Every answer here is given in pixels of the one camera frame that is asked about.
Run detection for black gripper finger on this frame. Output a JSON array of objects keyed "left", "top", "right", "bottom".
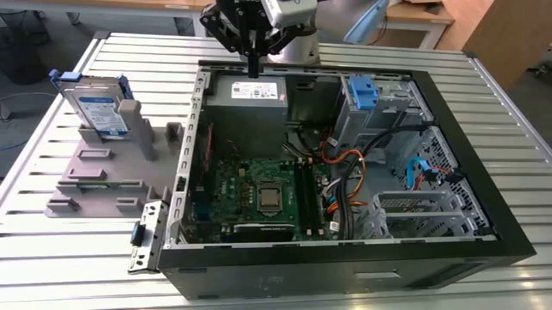
[
  {"left": 198, "top": 4, "right": 256, "bottom": 80},
  {"left": 254, "top": 24, "right": 315, "bottom": 80}
]

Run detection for hard disk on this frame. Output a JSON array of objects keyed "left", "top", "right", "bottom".
[{"left": 48, "top": 68, "right": 136, "bottom": 141}]

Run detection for blue data wire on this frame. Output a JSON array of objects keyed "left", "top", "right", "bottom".
[{"left": 406, "top": 156, "right": 431, "bottom": 193}]

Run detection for orange power wire black plug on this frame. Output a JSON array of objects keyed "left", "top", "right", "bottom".
[{"left": 423, "top": 166, "right": 465, "bottom": 187}]

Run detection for grey metal disk bay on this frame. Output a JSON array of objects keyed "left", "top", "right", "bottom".
[{"left": 373, "top": 190, "right": 490, "bottom": 240}]

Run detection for grey power supply unit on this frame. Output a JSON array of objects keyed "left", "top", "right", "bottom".
[{"left": 202, "top": 74, "right": 288, "bottom": 159}]

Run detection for blue plastic drive latch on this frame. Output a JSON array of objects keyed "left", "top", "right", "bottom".
[{"left": 349, "top": 74, "right": 381, "bottom": 111}]

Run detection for grey metal optical drive cage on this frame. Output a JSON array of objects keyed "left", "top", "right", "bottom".
[{"left": 334, "top": 74, "right": 434, "bottom": 154}]

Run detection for green motherboard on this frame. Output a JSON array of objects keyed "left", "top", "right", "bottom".
[{"left": 183, "top": 157, "right": 342, "bottom": 243}]

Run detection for CPU socket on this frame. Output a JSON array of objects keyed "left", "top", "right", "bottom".
[{"left": 254, "top": 180, "right": 286, "bottom": 218}]

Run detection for wooden top desk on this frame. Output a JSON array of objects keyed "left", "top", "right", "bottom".
[{"left": 378, "top": 0, "right": 457, "bottom": 50}]

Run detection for silver CPU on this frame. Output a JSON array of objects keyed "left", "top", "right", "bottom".
[{"left": 258, "top": 189, "right": 280, "bottom": 207}]

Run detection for black RAM slot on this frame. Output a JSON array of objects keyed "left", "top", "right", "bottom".
[
  {"left": 294, "top": 157, "right": 312, "bottom": 235},
  {"left": 306, "top": 157, "right": 325, "bottom": 235}
]

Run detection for grey plastic parts rack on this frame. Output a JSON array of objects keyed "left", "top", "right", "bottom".
[{"left": 45, "top": 99, "right": 186, "bottom": 219}]

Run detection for black graphics card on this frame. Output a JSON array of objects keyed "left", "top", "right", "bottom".
[{"left": 232, "top": 222, "right": 296, "bottom": 242}]

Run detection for black waste bin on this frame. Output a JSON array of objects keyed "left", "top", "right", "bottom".
[{"left": 0, "top": 9, "right": 52, "bottom": 85}]

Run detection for wooden cabinet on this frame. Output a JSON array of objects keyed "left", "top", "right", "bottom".
[{"left": 434, "top": 0, "right": 552, "bottom": 93}]

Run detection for black open PC case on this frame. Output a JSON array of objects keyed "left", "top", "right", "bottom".
[{"left": 156, "top": 59, "right": 538, "bottom": 300}]

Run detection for black caster wheels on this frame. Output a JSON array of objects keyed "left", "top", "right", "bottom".
[{"left": 533, "top": 59, "right": 552, "bottom": 78}]

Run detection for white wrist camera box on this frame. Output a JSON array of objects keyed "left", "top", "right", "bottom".
[{"left": 262, "top": 0, "right": 318, "bottom": 28}]

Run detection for white frame desk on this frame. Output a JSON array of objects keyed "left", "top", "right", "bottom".
[{"left": 0, "top": 0, "right": 216, "bottom": 38}]

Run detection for orange wire bundle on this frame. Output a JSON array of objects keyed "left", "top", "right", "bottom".
[{"left": 321, "top": 149, "right": 369, "bottom": 214}]

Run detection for black cable bundle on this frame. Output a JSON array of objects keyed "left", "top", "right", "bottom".
[{"left": 337, "top": 124, "right": 437, "bottom": 240}]

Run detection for pale blue floor cable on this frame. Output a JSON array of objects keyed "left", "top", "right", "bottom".
[{"left": 0, "top": 91, "right": 57, "bottom": 152}]

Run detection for hinged metal bracket blue tab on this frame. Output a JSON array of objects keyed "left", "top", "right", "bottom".
[{"left": 127, "top": 199, "right": 169, "bottom": 275}]

